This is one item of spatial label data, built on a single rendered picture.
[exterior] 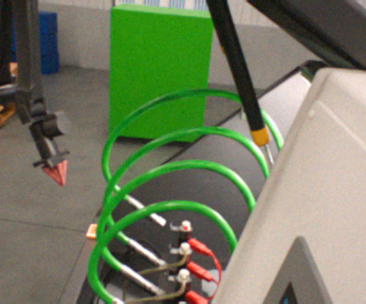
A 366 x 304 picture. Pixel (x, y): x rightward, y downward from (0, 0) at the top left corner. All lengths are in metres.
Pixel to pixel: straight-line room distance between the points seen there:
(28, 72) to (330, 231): 1.11
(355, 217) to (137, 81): 3.95
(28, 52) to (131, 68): 2.91
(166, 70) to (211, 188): 2.99
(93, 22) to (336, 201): 7.47
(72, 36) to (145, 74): 3.85
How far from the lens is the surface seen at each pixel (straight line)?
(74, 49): 7.90
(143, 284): 0.79
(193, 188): 1.22
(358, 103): 0.35
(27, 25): 1.29
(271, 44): 7.28
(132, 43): 4.13
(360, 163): 0.30
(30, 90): 1.32
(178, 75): 4.14
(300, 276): 0.33
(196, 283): 1.01
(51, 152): 1.35
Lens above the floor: 1.62
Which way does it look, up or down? 22 degrees down
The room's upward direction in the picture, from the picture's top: 5 degrees clockwise
